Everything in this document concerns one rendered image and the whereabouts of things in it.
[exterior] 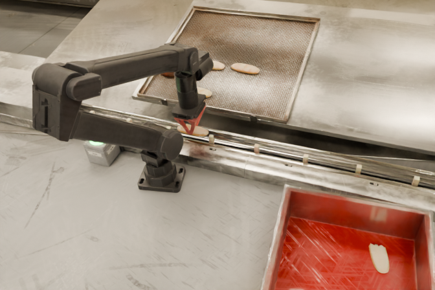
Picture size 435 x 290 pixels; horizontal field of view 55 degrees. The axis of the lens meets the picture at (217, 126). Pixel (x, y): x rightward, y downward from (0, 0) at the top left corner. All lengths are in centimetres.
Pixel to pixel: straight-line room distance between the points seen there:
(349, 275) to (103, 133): 61
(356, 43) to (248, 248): 81
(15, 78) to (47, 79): 83
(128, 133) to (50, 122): 21
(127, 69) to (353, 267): 66
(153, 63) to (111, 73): 13
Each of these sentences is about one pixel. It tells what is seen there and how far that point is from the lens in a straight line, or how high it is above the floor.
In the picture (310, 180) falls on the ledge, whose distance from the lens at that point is 111.
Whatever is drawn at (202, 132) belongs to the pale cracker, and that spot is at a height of 88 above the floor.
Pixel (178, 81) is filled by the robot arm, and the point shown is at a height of 107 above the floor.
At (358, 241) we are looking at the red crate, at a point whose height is 82.
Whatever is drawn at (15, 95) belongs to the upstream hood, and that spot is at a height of 92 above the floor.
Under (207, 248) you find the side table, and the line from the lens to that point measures 103.
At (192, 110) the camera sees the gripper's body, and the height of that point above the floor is 98.
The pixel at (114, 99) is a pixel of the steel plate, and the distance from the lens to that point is 153.
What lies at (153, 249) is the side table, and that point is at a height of 82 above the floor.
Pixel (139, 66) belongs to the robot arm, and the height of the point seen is 121.
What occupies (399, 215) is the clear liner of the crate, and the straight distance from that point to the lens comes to 102.
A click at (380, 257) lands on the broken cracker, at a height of 83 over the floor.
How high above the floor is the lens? 168
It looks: 40 degrees down
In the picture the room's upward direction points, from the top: 5 degrees counter-clockwise
